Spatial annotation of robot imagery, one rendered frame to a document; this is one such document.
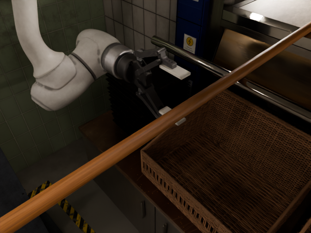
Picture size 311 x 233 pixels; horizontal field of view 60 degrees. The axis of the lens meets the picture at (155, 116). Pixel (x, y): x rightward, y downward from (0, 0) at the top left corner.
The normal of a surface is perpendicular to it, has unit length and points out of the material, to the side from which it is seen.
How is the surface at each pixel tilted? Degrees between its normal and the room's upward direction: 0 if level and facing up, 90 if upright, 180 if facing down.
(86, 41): 27
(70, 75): 63
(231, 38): 70
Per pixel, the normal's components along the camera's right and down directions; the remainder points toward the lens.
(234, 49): -0.69, 0.17
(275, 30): -0.74, 0.45
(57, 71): 0.47, 0.26
